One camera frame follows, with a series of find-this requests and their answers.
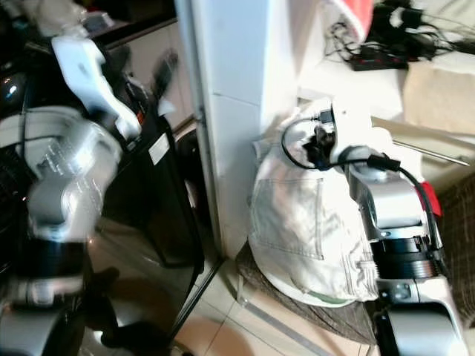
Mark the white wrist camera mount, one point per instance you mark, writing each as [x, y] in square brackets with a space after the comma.
[85, 70]
[352, 130]

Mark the beige cushion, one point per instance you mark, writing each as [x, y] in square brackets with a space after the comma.
[441, 96]

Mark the black power strip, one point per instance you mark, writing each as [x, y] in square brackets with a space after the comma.
[378, 61]

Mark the white label sticker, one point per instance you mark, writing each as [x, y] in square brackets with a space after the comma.
[159, 150]

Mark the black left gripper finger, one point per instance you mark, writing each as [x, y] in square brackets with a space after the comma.
[166, 70]

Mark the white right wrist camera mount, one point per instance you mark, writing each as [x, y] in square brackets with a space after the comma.
[352, 130]

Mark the white plastic bag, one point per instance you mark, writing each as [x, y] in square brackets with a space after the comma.
[56, 13]

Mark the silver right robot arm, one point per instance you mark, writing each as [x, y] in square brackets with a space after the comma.
[408, 259]

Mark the black power adapter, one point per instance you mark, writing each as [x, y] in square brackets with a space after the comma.
[401, 16]

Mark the brown woven laundry basket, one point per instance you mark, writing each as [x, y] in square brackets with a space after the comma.
[312, 315]

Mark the red and white cloth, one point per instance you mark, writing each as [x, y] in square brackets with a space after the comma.
[355, 15]

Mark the white denim garment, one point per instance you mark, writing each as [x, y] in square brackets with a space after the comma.
[304, 222]

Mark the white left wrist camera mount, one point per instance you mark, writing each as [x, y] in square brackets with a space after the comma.
[85, 70]

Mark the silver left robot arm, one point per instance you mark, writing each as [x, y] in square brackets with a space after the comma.
[63, 193]

